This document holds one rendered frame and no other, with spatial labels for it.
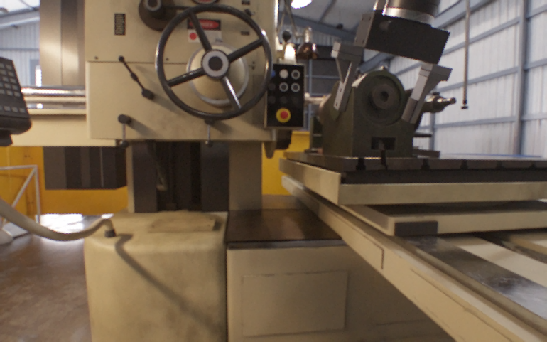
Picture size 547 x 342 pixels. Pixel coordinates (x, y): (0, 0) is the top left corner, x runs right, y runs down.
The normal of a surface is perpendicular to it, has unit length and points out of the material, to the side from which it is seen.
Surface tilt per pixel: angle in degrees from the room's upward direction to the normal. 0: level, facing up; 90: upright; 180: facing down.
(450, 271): 90
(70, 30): 90
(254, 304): 90
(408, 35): 114
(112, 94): 90
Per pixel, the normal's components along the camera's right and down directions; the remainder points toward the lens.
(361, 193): 0.13, 0.09
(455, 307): -0.99, 0.00
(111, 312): -0.21, 0.08
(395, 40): 0.08, 0.48
